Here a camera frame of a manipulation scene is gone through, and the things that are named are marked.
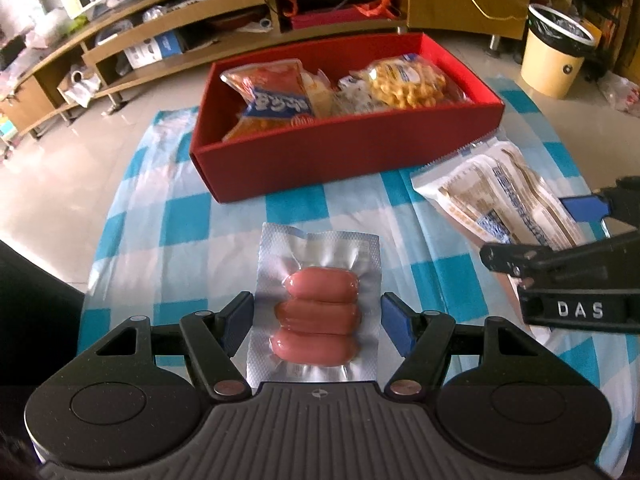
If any blue and white carton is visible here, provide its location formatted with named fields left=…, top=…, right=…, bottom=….
left=124, top=30, right=183, bottom=68

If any flat red box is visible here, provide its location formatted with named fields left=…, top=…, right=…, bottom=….
left=290, top=7, right=396, bottom=31

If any red cardboard box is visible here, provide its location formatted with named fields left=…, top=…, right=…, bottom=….
left=189, top=31, right=505, bottom=204

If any white and red plastic bag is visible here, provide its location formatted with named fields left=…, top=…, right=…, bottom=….
left=597, top=70, right=640, bottom=116

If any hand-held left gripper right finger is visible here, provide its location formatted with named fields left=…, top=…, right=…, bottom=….
left=380, top=291, right=544, bottom=399

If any vacuum pack of sausages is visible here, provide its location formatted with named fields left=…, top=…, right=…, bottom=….
left=246, top=223, right=382, bottom=393

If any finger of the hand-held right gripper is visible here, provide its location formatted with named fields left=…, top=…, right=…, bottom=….
left=557, top=175, right=640, bottom=223
left=479, top=230, right=640, bottom=289

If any beige white snack packet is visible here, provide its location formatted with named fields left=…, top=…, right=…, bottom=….
left=410, top=137, right=593, bottom=256

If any blue white checkered tablecloth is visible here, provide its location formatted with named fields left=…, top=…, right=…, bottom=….
left=80, top=77, right=640, bottom=480

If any cream trash bin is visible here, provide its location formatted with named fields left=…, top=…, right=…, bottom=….
left=520, top=3, right=598, bottom=99

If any orange and blue snack packet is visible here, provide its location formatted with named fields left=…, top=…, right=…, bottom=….
left=218, top=58, right=326, bottom=142

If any wooden television cabinet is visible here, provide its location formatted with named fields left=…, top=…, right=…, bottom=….
left=0, top=0, right=533, bottom=141

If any yellow puffed snack packet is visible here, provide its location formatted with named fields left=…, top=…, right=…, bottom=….
left=360, top=54, right=473, bottom=111

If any clear white snack packet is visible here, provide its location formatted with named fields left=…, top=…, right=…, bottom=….
left=327, top=72, right=386, bottom=116

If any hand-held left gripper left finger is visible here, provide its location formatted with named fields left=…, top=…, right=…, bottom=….
left=92, top=290, right=256, bottom=403

